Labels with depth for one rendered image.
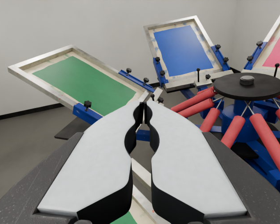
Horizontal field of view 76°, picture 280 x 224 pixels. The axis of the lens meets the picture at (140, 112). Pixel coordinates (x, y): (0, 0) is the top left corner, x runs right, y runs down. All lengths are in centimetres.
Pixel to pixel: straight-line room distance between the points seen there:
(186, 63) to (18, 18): 344
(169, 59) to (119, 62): 249
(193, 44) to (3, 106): 436
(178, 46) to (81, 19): 258
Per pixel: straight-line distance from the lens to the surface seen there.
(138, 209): 92
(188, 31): 210
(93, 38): 411
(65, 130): 165
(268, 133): 91
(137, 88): 148
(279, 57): 185
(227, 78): 112
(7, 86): 489
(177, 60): 179
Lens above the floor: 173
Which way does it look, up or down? 30 degrees down
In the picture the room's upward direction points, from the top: 11 degrees counter-clockwise
